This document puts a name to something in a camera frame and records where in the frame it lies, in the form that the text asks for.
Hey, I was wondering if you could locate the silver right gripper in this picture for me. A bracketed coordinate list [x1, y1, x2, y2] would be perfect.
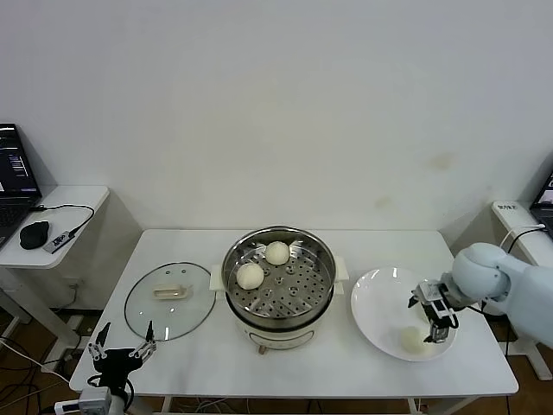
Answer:
[407, 280, 460, 344]

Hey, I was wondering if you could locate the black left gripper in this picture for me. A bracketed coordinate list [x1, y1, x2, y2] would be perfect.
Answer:
[86, 319, 158, 388]

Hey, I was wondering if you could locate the white steamed baozi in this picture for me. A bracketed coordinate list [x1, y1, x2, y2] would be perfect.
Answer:
[264, 240, 290, 266]
[398, 326, 435, 357]
[415, 307, 434, 333]
[236, 263, 266, 291]

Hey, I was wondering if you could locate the round glass pot lid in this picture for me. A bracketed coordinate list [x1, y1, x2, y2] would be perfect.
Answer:
[123, 260, 217, 342]

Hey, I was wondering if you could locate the stainless steel steamer basket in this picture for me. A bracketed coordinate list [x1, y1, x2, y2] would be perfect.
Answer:
[209, 224, 349, 320]

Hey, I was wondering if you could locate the white round plate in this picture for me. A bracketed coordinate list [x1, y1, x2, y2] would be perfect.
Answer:
[349, 266, 458, 362]

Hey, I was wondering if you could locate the white side table with label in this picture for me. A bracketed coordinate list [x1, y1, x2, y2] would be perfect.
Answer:
[489, 200, 553, 382]

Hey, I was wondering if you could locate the silver portable drive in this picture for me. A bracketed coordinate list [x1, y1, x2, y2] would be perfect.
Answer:
[42, 229, 75, 255]

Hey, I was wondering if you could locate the black computer mouse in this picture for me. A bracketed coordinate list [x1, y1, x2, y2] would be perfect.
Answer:
[18, 220, 50, 251]

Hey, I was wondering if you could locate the cream electric cooking pot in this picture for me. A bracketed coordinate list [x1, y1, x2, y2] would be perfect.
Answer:
[215, 276, 343, 357]

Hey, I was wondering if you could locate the white side table with mouse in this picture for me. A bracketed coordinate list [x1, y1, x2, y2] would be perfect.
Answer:
[0, 185, 142, 361]

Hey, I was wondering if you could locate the dark laptop with video window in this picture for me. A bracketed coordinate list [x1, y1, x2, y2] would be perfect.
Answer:
[528, 169, 553, 239]

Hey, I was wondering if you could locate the black laptop with dark screen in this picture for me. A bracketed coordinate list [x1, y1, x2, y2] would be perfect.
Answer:
[0, 123, 43, 250]

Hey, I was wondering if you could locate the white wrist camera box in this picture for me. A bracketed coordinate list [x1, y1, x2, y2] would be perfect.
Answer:
[53, 386, 113, 415]

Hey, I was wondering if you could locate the black laptop power cable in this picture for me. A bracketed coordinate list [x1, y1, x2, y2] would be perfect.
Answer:
[500, 226, 547, 261]

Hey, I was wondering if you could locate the white laptop cable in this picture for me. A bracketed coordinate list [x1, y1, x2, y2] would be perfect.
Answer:
[495, 221, 547, 252]

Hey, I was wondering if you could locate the black drive cable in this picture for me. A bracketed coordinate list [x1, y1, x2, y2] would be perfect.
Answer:
[29, 203, 96, 239]

